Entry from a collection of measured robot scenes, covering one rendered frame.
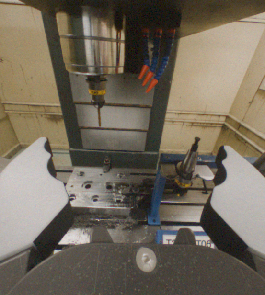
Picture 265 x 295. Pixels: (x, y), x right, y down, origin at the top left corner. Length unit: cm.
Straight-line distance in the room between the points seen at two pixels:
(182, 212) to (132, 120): 60
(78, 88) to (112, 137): 37
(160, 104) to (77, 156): 72
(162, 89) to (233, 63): 70
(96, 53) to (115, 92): 54
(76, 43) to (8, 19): 115
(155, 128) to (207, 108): 63
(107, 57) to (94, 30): 5
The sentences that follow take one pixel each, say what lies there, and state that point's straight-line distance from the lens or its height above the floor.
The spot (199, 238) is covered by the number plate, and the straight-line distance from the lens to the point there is 68.
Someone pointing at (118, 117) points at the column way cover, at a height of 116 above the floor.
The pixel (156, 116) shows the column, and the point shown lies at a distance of 101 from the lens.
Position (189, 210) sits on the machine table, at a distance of 80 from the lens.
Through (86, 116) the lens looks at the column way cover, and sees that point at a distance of 100.
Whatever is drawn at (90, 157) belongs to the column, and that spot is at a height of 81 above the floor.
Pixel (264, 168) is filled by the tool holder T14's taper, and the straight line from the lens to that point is 57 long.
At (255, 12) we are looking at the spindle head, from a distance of 40.
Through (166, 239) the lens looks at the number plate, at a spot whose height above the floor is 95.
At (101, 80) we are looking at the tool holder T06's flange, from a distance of 45.
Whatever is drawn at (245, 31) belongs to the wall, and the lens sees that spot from 152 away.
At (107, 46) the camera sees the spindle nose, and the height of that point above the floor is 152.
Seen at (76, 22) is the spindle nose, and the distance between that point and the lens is 40.
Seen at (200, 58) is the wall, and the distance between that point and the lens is 139.
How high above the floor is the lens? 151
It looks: 33 degrees down
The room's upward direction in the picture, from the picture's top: 4 degrees clockwise
